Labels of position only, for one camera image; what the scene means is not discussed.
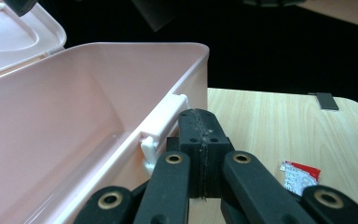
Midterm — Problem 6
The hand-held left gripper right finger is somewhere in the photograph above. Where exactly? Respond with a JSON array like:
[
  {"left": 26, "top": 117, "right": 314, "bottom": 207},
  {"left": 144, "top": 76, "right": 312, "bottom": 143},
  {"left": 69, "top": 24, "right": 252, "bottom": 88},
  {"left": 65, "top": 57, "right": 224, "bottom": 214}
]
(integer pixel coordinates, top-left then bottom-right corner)
[{"left": 199, "top": 108, "right": 235, "bottom": 199}]

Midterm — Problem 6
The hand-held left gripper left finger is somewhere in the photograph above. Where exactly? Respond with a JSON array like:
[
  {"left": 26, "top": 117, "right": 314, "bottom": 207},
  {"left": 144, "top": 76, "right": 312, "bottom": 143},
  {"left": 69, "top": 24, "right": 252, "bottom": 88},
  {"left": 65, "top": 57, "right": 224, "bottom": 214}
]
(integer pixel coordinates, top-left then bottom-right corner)
[{"left": 167, "top": 108, "right": 204, "bottom": 199}]

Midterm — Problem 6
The red and white ointment tube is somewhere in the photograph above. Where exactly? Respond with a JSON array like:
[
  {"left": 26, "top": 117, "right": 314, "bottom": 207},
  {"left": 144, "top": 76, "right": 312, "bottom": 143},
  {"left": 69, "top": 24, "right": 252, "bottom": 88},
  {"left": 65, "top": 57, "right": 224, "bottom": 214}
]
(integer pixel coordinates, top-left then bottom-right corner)
[{"left": 280, "top": 161, "right": 322, "bottom": 197}]

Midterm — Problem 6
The pink storage box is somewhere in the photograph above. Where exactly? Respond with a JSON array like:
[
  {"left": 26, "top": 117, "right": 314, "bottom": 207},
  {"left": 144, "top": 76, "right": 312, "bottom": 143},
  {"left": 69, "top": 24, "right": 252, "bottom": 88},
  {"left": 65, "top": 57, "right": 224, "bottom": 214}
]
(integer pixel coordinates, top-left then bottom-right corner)
[{"left": 0, "top": 0, "right": 211, "bottom": 224}]

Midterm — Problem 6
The grey tape piece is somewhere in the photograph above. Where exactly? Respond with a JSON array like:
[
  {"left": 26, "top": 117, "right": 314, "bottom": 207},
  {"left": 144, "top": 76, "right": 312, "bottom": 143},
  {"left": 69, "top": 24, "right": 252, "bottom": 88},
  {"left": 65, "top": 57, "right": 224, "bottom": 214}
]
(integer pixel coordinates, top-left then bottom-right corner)
[{"left": 308, "top": 91, "right": 340, "bottom": 111}]

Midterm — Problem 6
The light wooden board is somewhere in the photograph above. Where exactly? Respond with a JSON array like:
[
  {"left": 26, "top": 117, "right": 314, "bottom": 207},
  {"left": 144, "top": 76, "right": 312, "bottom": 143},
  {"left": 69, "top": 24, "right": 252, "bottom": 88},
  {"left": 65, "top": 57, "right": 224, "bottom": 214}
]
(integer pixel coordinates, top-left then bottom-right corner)
[{"left": 296, "top": 0, "right": 358, "bottom": 32}]

